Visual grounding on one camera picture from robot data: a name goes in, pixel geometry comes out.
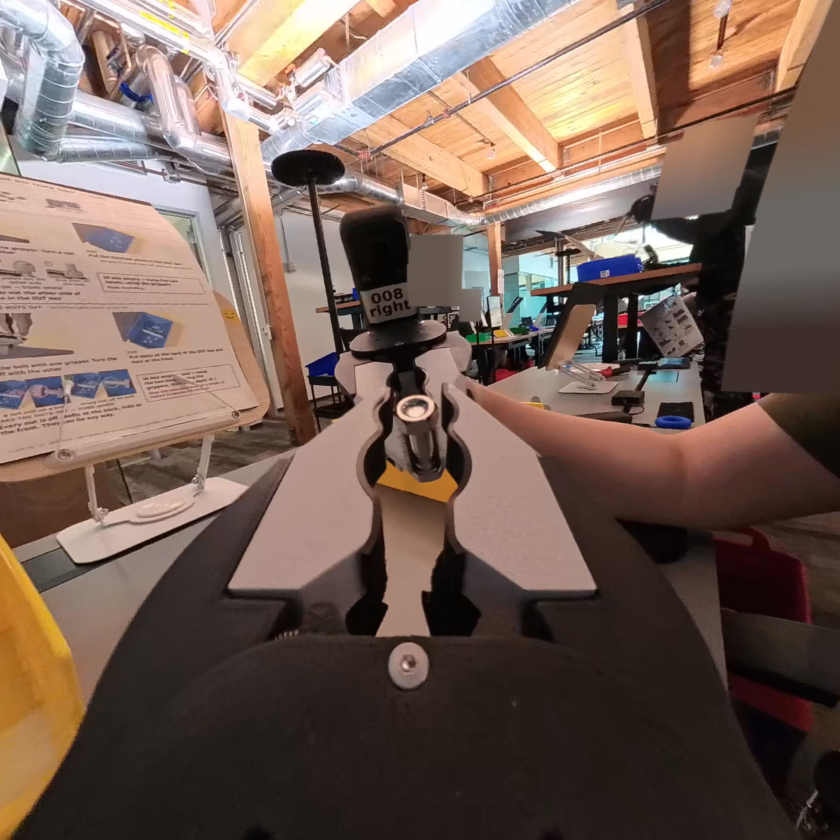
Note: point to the black power adapter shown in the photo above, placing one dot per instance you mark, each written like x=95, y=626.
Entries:
x=628, y=397

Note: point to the blue plastic bin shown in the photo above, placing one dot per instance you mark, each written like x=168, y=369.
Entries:
x=323, y=364
x=610, y=269

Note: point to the black quilted pad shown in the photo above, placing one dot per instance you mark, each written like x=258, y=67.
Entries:
x=659, y=541

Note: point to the red container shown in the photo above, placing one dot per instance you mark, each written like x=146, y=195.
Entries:
x=761, y=577

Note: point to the blue tape roll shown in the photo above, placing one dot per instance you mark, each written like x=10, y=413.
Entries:
x=663, y=423

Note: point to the wooden desk with black legs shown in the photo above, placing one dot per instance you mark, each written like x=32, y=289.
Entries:
x=564, y=289

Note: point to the foil-wrapped air duct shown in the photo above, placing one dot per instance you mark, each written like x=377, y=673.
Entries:
x=407, y=62

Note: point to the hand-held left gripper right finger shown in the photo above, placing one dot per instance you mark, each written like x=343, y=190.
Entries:
x=518, y=525

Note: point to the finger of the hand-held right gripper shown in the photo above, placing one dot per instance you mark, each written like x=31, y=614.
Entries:
x=456, y=364
x=358, y=377

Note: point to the silver round air duct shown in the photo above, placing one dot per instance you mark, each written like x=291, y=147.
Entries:
x=39, y=65

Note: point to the black round-top pole stand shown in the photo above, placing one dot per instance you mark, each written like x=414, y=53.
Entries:
x=308, y=169

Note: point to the wooden support column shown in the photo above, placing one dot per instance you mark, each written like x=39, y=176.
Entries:
x=272, y=295

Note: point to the person's right hand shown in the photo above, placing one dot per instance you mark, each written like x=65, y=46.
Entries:
x=518, y=420

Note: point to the black flat device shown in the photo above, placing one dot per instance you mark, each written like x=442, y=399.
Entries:
x=676, y=407

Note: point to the printed instruction sheet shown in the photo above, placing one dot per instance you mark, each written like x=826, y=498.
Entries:
x=98, y=295
x=673, y=328

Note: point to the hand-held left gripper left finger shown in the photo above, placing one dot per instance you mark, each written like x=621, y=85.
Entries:
x=302, y=525

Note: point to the person's right forearm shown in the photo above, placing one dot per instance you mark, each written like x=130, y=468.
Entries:
x=689, y=479

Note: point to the yellow plastic bin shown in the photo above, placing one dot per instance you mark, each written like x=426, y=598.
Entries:
x=33, y=656
x=413, y=485

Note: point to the steel hex bolt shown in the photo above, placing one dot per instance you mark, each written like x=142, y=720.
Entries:
x=423, y=463

